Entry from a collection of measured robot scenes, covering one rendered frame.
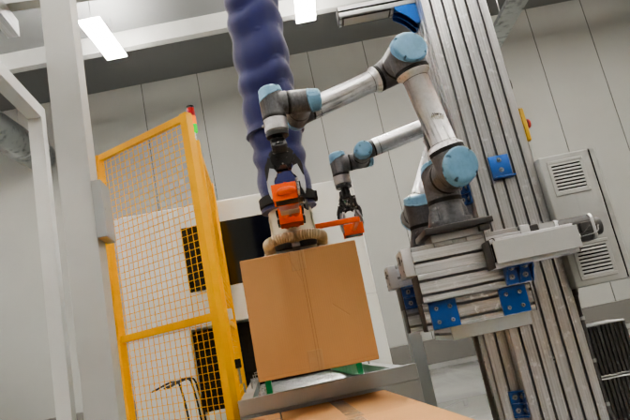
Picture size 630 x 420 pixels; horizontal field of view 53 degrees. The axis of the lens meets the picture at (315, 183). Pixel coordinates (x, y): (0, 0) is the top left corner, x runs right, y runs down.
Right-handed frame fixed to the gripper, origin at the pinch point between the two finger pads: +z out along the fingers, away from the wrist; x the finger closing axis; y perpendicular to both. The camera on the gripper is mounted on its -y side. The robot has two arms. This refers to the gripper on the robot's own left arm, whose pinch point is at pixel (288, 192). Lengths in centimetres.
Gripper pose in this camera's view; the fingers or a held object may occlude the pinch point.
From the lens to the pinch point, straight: 188.9
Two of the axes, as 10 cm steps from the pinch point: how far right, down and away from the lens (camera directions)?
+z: 1.8, 9.5, -2.5
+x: -9.8, 1.8, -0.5
